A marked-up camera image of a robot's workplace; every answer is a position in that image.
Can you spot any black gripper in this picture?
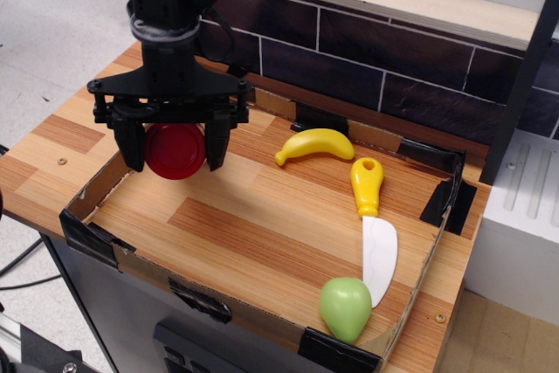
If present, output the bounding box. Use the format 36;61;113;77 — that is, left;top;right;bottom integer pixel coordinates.
86;36;252;172

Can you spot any red-capped basil spice bottle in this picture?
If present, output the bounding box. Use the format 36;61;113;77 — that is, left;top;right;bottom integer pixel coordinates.
144;123;206;180

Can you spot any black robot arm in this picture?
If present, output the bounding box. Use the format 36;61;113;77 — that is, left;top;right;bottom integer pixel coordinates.
86;0;254;180

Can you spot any cardboard fence with black tape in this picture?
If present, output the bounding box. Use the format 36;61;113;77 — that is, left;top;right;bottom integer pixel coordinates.
60;89;488;372

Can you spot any yellow toy banana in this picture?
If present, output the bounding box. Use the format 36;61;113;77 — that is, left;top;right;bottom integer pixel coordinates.
274;128;355;166

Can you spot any black device under table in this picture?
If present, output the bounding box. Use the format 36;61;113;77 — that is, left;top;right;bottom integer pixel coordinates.
152;320;245;373

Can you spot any green toy pear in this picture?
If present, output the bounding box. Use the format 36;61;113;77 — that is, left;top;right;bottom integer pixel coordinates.
319;277;372;344

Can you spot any white grooved block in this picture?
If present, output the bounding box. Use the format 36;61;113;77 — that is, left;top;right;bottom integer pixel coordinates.
466;130;558;324

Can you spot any black floor cable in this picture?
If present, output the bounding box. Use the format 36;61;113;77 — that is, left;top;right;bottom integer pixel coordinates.
0;239;62;291

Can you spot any yellow-handled white toy knife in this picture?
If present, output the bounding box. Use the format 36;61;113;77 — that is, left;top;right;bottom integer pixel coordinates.
350;157;398;308

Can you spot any black bracket with bolt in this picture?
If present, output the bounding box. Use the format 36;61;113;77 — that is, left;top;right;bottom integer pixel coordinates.
1;325;86;372

